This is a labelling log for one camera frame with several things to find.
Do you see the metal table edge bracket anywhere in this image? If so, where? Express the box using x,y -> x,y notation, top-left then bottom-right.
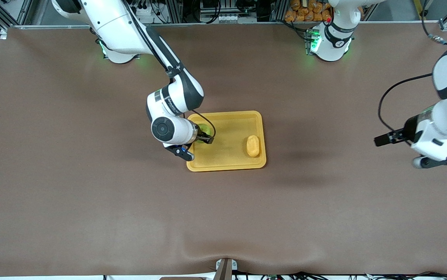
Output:
213,258 -> 238,280

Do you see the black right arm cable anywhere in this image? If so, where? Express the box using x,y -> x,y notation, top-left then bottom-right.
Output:
122,0 -> 216,141

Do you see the aluminium frame post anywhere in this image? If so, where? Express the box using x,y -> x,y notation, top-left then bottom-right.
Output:
269,0 -> 286,22
165,0 -> 183,23

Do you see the yellow plastic tray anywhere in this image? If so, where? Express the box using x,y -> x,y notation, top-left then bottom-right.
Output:
186,110 -> 267,172

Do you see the yellow potato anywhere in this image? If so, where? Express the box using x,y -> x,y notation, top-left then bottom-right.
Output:
246,135 -> 261,158

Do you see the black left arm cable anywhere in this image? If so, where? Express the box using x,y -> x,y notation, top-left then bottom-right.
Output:
378,0 -> 447,146

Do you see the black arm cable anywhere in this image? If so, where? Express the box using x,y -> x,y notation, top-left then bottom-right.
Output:
122,0 -> 216,141
378,0 -> 447,146

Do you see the white power strip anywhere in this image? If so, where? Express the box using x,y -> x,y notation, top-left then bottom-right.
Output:
136,2 -> 158,16

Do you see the green apple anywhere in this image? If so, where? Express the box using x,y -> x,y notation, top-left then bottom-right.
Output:
192,122 -> 212,144

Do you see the silver table edge rail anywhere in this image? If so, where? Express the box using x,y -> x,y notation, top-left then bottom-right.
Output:
0,22 -> 447,30

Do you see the bag of orange items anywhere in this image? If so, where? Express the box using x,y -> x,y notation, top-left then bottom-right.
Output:
285,0 -> 333,22

